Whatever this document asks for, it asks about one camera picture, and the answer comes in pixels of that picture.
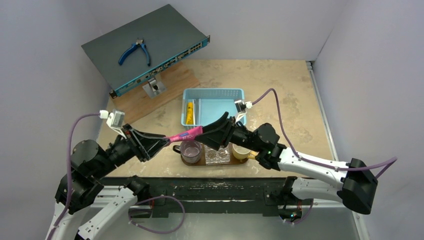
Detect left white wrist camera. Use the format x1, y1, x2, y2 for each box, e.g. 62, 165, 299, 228
106, 109, 125, 131

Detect clear glass toothbrush holder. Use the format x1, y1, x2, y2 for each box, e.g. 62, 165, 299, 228
204, 145, 231, 166

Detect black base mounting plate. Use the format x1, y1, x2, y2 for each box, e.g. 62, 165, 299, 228
99, 177, 344, 220

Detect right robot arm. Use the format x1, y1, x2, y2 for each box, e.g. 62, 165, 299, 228
194, 112, 378, 215

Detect blue handled pliers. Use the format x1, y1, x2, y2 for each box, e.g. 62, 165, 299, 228
118, 38, 152, 67

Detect wooden base board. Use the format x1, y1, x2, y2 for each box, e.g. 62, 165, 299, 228
109, 62, 200, 124

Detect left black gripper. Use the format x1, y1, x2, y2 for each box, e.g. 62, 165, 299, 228
94, 122, 170, 178

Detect purple translucent cup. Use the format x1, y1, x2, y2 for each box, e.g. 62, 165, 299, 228
172, 140, 202, 164

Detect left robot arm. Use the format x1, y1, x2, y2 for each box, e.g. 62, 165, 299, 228
46, 124, 171, 240

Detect light blue plastic basket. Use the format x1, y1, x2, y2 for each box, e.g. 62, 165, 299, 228
180, 88, 245, 130

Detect grey network switch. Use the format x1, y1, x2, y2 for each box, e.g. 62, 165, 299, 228
81, 4, 211, 99

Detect dark wooden oval tray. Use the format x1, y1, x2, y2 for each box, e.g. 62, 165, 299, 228
180, 147, 249, 167

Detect lower purple base cable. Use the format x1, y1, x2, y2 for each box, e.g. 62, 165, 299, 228
127, 194, 185, 235

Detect metal stand bracket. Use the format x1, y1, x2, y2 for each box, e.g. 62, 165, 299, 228
142, 74, 167, 99

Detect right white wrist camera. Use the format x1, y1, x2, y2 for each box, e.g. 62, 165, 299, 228
234, 99, 253, 122

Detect yellow mug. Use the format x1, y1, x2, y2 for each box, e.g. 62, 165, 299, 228
231, 144, 258, 160

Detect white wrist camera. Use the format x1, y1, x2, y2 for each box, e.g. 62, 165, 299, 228
234, 99, 253, 122
106, 109, 125, 131

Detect yellow toothpaste tube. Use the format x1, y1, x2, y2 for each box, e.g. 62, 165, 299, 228
185, 101, 195, 125

